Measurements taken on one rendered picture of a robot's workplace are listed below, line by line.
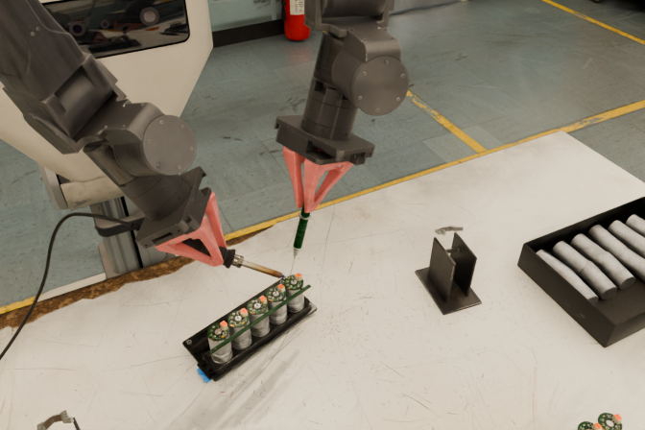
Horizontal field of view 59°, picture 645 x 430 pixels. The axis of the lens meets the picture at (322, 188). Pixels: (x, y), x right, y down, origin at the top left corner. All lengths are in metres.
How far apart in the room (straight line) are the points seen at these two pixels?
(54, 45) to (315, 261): 0.46
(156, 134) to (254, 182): 1.69
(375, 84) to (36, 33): 0.29
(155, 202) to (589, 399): 0.53
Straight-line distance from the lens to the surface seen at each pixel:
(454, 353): 0.74
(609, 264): 0.88
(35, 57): 0.55
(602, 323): 0.79
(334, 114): 0.61
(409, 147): 2.44
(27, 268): 2.10
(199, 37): 0.88
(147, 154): 0.54
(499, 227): 0.92
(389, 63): 0.53
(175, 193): 0.64
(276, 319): 0.72
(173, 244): 0.67
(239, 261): 0.70
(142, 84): 0.89
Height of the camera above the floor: 1.34
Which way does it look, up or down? 38 degrees down
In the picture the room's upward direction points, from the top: straight up
